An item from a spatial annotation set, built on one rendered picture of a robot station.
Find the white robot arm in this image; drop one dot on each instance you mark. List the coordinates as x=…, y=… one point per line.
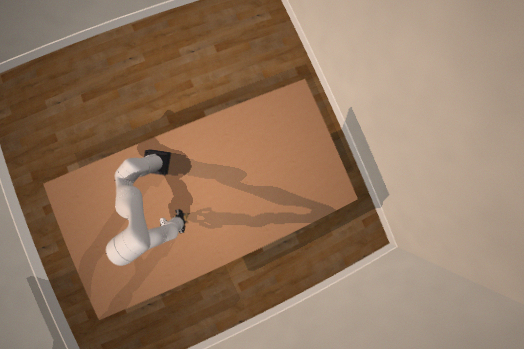
x=135, y=239

